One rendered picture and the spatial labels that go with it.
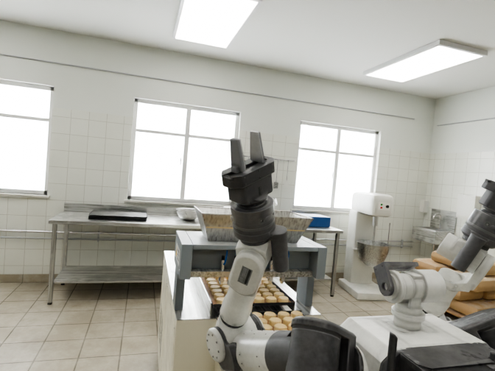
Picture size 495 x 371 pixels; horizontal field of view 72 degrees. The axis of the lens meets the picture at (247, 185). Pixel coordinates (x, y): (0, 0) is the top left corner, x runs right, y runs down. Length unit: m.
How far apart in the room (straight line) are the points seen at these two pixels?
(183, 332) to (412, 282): 1.16
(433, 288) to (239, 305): 0.40
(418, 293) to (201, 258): 1.11
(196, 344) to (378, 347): 1.14
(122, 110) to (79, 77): 0.60
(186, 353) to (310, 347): 1.14
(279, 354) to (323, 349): 0.09
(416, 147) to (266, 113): 2.65
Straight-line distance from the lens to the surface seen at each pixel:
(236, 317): 0.85
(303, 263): 1.84
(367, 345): 0.73
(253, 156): 0.68
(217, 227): 1.62
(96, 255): 4.77
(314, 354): 0.66
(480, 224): 1.04
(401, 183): 6.10
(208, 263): 1.69
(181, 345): 1.72
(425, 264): 5.12
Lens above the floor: 1.52
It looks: 2 degrees down
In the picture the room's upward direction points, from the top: 5 degrees clockwise
